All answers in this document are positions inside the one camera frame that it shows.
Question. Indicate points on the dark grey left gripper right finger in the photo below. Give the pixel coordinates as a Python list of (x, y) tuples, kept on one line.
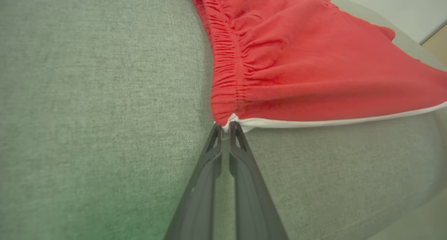
[(253, 201)]

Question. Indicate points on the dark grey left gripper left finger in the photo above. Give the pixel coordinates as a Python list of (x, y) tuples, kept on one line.
[(197, 198)]

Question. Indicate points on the red shorts with white trim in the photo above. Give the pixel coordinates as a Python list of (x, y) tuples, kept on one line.
[(300, 58)]

